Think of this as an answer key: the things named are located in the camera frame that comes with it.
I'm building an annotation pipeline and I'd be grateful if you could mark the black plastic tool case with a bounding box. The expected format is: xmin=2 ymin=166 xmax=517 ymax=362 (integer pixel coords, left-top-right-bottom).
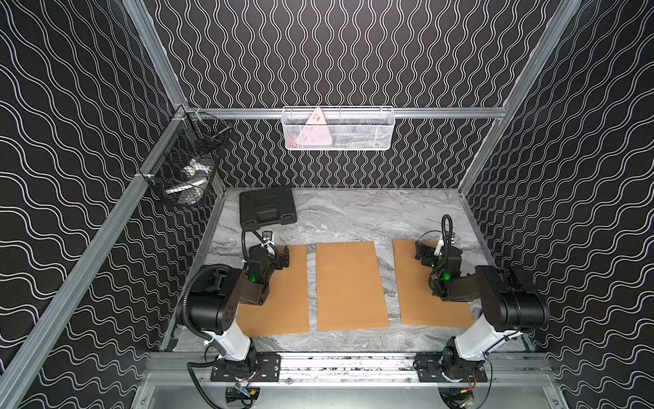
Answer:
xmin=238 ymin=186 xmax=297 ymax=230

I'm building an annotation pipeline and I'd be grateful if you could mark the brown file bag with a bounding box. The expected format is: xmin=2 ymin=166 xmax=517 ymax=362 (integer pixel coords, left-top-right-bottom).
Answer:
xmin=393 ymin=240 xmax=473 ymax=329
xmin=316 ymin=241 xmax=390 ymax=332
xmin=237 ymin=245 xmax=310 ymax=337

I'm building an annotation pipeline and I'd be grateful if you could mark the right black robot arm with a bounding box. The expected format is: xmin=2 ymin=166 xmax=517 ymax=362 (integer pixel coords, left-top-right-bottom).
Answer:
xmin=415 ymin=215 xmax=550 ymax=382

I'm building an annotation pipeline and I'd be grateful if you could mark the white object in black basket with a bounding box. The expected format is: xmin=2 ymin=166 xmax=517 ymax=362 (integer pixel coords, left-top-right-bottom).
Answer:
xmin=165 ymin=158 xmax=213 ymax=206

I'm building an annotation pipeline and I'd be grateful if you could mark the pink triangular board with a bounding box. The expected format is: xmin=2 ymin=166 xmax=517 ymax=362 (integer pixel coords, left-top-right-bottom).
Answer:
xmin=293 ymin=107 xmax=334 ymax=149

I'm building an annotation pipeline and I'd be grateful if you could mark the black wire mesh basket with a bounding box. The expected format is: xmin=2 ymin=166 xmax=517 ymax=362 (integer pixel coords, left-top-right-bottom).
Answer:
xmin=145 ymin=113 xmax=234 ymax=208

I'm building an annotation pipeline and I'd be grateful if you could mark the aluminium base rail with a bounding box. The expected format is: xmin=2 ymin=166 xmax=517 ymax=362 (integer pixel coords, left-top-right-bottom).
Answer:
xmin=141 ymin=352 xmax=555 ymax=388

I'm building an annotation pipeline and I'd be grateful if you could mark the white wire mesh basket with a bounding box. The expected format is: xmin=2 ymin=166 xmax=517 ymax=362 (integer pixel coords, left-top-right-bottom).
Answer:
xmin=281 ymin=106 xmax=396 ymax=151

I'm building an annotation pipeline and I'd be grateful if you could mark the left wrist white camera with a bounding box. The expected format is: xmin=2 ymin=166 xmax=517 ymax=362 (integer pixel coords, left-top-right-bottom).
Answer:
xmin=262 ymin=231 xmax=274 ymax=245

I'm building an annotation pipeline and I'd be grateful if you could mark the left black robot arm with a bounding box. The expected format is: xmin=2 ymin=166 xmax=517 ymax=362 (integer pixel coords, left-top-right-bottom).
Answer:
xmin=175 ymin=228 xmax=290 ymax=380

